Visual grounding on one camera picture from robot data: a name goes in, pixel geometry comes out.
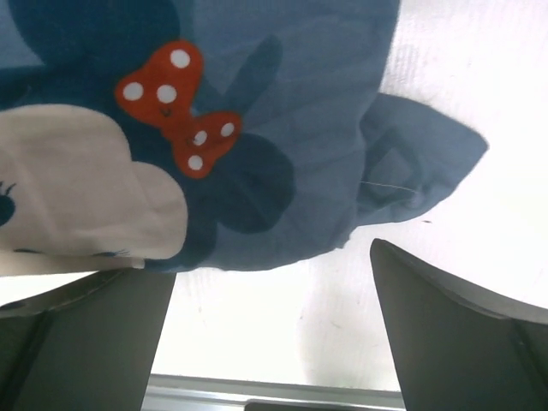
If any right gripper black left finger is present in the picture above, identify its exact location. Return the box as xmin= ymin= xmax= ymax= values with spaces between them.
xmin=1 ymin=269 xmax=176 ymax=411

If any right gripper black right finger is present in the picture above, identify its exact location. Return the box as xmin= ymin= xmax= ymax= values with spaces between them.
xmin=370 ymin=239 xmax=547 ymax=410

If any blue patterned pillowcase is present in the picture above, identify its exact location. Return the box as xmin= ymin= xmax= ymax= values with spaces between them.
xmin=1 ymin=1 xmax=488 ymax=271

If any aluminium mounting rail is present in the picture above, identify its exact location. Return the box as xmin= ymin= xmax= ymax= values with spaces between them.
xmin=142 ymin=375 xmax=405 ymax=410

